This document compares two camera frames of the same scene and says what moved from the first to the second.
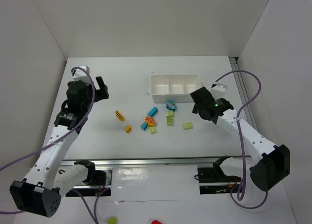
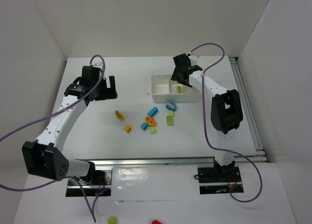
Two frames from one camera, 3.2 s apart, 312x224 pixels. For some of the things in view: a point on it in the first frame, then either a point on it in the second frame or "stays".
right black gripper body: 199,100 -> 180,71
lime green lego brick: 187,125 -> 178,89
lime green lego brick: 170,113 stays
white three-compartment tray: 174,88 stays
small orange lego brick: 127,128 stays
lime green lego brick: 169,120 stays
